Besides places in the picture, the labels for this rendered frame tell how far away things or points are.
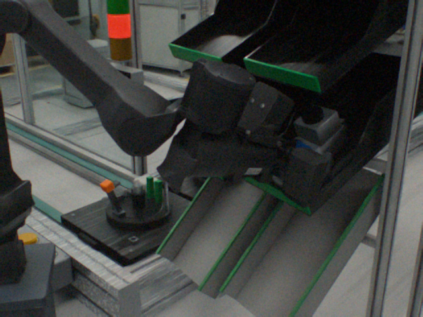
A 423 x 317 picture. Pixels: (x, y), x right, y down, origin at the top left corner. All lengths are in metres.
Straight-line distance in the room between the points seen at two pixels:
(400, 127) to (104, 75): 0.38
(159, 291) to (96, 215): 0.24
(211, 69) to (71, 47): 0.16
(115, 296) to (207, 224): 0.20
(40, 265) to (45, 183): 0.63
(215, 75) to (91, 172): 0.93
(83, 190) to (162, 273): 0.47
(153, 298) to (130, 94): 0.51
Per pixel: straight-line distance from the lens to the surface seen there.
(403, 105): 0.71
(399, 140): 0.72
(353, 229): 0.76
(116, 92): 0.58
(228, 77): 0.53
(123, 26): 1.21
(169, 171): 0.58
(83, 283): 1.04
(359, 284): 1.14
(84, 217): 1.14
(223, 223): 0.90
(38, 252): 0.87
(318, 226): 0.82
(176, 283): 1.03
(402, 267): 1.22
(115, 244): 1.04
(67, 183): 1.44
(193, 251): 0.91
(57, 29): 0.62
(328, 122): 0.72
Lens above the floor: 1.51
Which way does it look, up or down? 23 degrees down
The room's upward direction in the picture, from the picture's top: straight up
